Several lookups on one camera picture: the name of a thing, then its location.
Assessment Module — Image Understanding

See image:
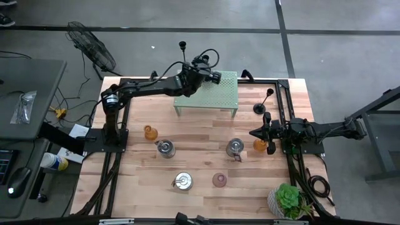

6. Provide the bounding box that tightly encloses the black metal stand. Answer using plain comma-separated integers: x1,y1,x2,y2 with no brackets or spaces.
344,86,400,182

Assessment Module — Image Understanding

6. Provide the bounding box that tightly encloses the silver tin candle pale tag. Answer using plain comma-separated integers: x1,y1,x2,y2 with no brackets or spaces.
171,171,194,192

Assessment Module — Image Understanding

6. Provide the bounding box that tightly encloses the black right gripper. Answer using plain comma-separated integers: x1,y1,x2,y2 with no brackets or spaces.
249,111,290,156

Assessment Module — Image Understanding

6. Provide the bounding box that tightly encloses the dark grey desk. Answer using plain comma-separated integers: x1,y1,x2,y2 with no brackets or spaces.
0,139,51,219

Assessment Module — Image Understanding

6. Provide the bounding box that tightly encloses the clear plastic bag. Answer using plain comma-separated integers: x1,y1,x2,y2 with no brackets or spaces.
9,90,38,125

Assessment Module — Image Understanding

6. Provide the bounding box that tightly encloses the green succulent in white pot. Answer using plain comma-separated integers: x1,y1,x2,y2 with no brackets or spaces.
267,183,316,221

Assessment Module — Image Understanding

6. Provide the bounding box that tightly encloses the white canister yellow lid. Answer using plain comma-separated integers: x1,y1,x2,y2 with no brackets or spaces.
39,152,69,172

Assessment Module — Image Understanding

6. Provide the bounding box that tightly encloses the black fan power cable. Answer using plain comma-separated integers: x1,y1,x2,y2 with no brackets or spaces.
54,51,99,124

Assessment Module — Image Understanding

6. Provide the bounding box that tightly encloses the white printed paper sheet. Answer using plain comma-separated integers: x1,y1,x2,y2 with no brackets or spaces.
57,146,85,164

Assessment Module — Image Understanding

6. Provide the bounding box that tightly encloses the green perforated metal shelf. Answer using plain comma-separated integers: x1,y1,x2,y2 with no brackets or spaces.
173,70,239,119

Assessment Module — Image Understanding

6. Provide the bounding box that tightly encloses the black left wrist camera cable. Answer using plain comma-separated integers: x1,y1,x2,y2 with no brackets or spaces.
146,48,220,87

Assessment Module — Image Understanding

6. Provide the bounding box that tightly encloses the black floor fan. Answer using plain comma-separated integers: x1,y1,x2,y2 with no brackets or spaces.
64,21,123,81

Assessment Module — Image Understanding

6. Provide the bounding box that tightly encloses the black computer mouse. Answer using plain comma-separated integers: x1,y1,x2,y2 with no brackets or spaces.
6,166,32,199

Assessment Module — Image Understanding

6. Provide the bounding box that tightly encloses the black floor cable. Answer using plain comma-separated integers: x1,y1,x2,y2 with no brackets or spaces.
0,51,32,60

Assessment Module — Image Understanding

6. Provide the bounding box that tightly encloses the medium black candlestick holder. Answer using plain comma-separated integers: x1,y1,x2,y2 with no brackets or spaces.
252,87,275,116

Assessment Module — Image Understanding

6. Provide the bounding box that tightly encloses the yellow cable plug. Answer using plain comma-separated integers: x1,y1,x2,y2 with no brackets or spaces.
49,107,68,120

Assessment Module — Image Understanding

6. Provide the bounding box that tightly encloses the tall black candlestick holder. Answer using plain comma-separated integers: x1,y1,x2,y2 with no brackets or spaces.
178,40,188,65

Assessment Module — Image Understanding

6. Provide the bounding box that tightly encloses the grey side table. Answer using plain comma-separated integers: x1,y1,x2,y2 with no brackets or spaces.
0,57,68,140

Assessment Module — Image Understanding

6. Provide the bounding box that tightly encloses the amber ribbed glass candle holder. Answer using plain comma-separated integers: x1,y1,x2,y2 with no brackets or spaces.
252,139,269,153
143,124,159,141

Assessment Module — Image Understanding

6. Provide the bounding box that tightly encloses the silver metal bracket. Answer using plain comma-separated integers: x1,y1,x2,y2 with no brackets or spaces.
99,218,135,225
274,219,309,225

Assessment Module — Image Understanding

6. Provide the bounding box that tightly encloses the black metal table frame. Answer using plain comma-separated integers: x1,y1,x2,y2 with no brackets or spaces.
73,76,338,219

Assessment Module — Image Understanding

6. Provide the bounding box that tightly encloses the coiled black cable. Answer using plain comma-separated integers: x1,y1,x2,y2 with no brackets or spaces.
307,174,335,207

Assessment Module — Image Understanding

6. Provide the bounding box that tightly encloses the silver tin candle brown tag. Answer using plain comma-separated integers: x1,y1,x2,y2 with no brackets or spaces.
225,137,246,163
155,139,176,159

